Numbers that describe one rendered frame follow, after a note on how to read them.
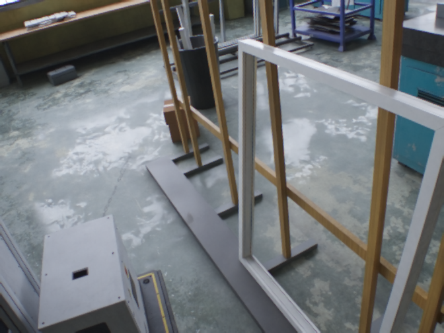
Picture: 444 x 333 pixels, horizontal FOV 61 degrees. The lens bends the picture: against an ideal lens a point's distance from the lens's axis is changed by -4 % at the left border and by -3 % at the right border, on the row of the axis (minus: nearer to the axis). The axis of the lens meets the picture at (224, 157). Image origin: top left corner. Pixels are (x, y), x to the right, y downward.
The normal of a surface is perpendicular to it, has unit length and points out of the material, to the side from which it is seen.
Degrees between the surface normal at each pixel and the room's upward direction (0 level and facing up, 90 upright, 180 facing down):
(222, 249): 0
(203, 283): 0
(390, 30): 90
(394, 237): 0
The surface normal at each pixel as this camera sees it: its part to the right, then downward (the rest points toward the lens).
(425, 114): -0.89, 0.24
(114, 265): -0.15, -0.84
